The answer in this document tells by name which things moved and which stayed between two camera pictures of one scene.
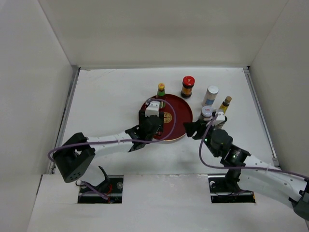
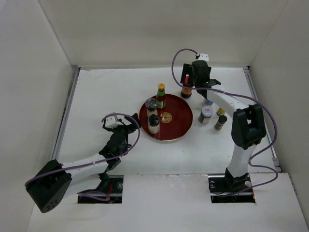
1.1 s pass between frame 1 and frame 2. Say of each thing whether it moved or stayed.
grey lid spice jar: stayed
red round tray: stayed
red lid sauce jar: stayed
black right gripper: moved
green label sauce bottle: stayed
